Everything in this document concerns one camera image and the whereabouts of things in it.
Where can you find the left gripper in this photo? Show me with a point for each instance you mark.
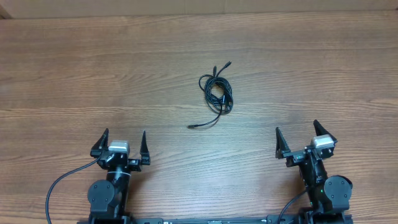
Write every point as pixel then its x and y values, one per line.
pixel 135 165

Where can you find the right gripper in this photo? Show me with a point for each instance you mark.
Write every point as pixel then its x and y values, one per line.
pixel 295 155

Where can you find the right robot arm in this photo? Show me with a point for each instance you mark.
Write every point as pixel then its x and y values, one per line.
pixel 329 196

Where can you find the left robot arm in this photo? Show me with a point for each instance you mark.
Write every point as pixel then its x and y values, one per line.
pixel 108 197

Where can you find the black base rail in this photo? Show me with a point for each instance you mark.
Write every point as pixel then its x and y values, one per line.
pixel 270 219

